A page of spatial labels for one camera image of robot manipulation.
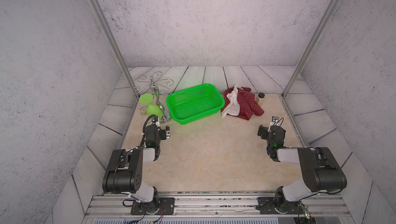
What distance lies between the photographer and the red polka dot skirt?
108 centimetres

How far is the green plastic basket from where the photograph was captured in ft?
3.62

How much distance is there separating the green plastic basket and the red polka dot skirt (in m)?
0.04
